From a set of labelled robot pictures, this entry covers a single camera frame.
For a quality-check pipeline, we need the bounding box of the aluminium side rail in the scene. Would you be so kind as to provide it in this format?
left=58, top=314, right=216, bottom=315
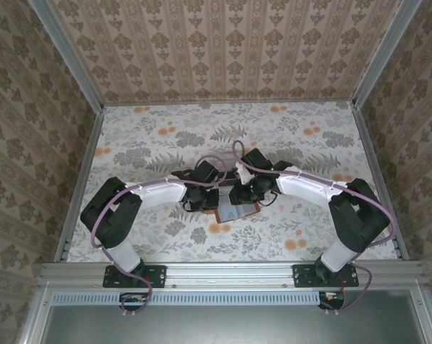
left=351, top=103, right=410, bottom=261
left=54, top=107, right=106, bottom=262

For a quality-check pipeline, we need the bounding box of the grey slotted cable duct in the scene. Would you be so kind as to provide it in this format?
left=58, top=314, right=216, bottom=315
left=52, top=290, right=322, bottom=307

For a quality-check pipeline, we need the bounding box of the floral patterned table cover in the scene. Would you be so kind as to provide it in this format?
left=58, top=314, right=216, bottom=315
left=63, top=101, right=399, bottom=262

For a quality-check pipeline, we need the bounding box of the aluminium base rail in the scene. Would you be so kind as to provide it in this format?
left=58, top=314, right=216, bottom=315
left=39, top=260, right=427, bottom=287

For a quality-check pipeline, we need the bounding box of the aluminium frame post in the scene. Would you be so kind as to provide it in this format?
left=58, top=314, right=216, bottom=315
left=28, top=0, right=105, bottom=111
left=351, top=0, right=425, bottom=108

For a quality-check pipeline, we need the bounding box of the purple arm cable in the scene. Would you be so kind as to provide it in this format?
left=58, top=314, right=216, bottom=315
left=90, top=153, right=226, bottom=316
left=232, top=140, right=398, bottom=316

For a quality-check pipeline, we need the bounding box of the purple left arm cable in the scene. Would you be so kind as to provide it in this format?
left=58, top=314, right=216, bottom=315
left=90, top=153, right=226, bottom=316

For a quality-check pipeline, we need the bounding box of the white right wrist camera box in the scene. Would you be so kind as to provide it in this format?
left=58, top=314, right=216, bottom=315
left=235, top=162, right=255, bottom=184

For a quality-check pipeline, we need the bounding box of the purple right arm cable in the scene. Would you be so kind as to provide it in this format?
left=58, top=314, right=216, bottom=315
left=232, top=140, right=398, bottom=316

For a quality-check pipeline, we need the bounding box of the grey metal sheet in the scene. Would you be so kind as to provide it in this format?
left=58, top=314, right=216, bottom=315
left=39, top=304, right=430, bottom=344

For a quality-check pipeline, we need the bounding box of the black connector module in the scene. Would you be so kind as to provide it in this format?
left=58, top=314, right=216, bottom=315
left=119, top=292, right=149, bottom=312
left=318, top=290, right=345, bottom=311

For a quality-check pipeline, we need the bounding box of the brown leather card holder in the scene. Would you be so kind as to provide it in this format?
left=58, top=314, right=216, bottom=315
left=214, top=201, right=261, bottom=224

